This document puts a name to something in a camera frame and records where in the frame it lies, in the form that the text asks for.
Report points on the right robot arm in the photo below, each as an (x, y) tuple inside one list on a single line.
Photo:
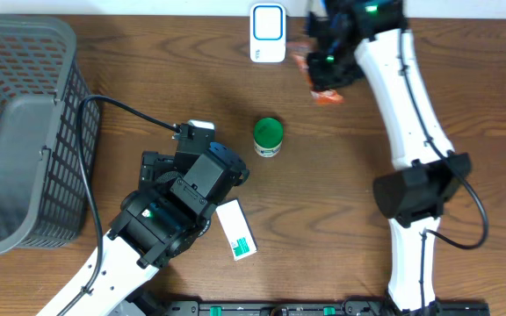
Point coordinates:
[(372, 40)]

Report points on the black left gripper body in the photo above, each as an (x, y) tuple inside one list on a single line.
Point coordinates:
[(157, 165)]

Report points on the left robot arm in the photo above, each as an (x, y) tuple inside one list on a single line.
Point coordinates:
[(156, 223)]

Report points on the green-lidded white jar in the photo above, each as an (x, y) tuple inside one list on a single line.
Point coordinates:
[(268, 136)]

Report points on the grey plastic mesh basket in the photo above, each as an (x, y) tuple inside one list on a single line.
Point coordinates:
[(42, 200)]

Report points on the orange chocolate bar wrapper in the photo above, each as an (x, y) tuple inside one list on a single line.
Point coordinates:
[(299, 51)]

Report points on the white barcode scanner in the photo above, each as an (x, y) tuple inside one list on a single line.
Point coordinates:
[(267, 33)]

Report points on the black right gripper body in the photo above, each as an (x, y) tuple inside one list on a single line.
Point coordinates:
[(339, 68)]

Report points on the white medicine box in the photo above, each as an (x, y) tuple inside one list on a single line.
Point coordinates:
[(236, 229)]

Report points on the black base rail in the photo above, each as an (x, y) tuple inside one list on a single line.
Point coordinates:
[(145, 304)]

